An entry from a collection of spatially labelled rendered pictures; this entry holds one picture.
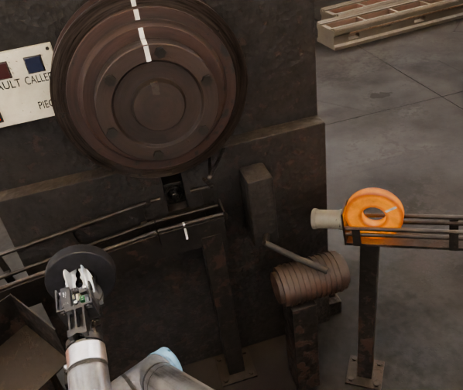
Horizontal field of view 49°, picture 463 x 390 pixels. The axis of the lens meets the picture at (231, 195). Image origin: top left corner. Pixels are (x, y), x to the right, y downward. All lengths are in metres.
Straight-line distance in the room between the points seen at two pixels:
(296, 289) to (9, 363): 0.78
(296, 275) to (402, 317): 0.72
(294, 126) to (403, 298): 0.96
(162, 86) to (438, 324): 1.43
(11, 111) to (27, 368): 0.64
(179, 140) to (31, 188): 0.48
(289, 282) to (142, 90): 0.70
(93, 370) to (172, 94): 0.59
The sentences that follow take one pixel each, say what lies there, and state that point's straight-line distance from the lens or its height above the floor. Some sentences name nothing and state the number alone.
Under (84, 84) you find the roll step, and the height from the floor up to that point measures 1.18.
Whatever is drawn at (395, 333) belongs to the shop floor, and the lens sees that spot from 2.06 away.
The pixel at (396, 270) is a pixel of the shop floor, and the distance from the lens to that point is 2.30.
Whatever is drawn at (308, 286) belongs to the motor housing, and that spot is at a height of 0.50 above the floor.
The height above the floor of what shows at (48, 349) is 0.61.
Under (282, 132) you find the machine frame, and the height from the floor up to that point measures 0.87.
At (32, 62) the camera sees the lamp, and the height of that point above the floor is 1.21.
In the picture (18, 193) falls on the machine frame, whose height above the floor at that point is 0.87.
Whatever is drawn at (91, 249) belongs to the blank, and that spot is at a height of 0.89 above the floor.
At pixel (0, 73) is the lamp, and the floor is 1.20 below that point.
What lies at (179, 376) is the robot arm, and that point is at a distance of 0.98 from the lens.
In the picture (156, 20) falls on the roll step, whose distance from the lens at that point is 1.18.
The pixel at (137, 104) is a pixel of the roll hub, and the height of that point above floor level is 1.13.
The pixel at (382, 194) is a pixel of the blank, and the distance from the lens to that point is 1.38.
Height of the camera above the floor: 1.57
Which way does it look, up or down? 34 degrees down
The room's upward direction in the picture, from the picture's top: 9 degrees counter-clockwise
